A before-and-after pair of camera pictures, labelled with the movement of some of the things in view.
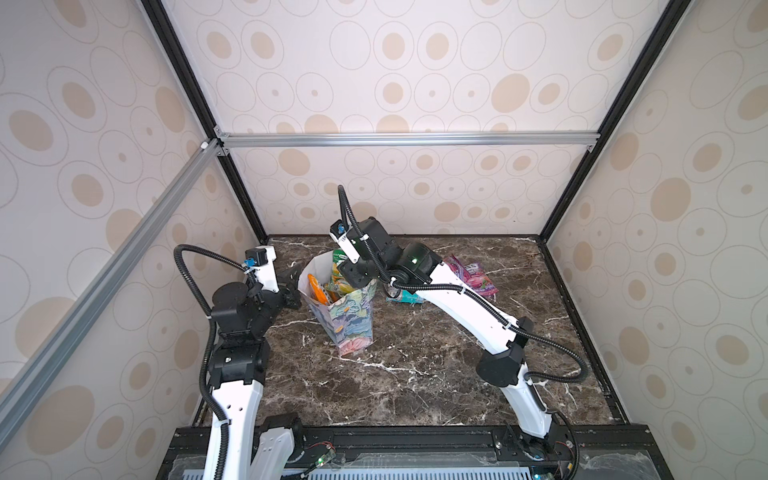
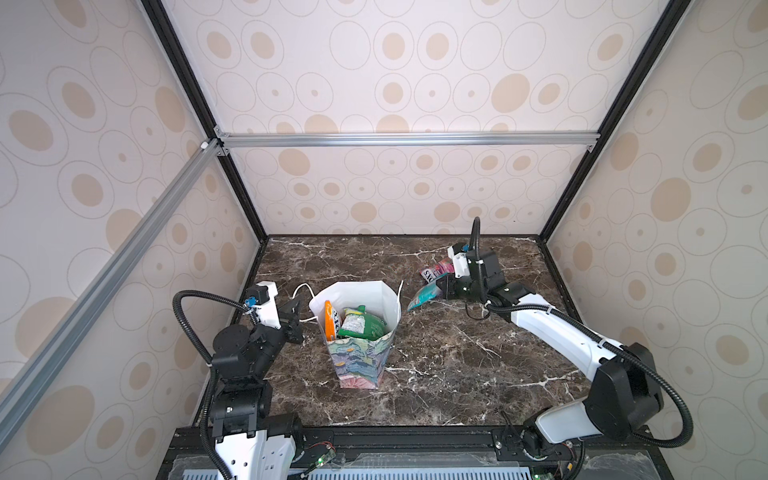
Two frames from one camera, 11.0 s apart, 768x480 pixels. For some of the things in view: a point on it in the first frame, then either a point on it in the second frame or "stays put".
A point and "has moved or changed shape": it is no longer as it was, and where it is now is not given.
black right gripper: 348,273 → 448,287
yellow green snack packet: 338,287 → 357,323
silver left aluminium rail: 20,384 stays put
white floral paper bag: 349,321 has moved or changed shape
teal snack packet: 407,297 has moved or changed shape
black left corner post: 197,93 stays put
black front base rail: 449,452 stays put
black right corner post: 670,17 stays put
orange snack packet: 317,290 → 329,326
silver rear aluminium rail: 422,140 stays put
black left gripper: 288,280 → 291,314
